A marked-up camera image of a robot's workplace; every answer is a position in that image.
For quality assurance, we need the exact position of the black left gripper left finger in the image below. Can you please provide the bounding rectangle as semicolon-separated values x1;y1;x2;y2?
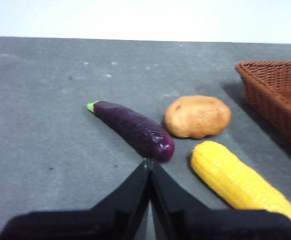
0;159;151;240

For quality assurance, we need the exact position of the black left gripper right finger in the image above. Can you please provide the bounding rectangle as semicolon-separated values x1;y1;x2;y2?
149;161;291;240

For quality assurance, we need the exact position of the yellow corn cob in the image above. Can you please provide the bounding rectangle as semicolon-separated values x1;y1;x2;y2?
190;140;291;240

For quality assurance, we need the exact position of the purple eggplant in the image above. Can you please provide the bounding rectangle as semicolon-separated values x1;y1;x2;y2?
86;100;176;163

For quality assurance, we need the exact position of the brown potato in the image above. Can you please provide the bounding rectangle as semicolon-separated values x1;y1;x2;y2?
163;94;232;139

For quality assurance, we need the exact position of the brown woven wicker basket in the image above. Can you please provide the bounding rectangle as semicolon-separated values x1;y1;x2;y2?
234;60;291;161

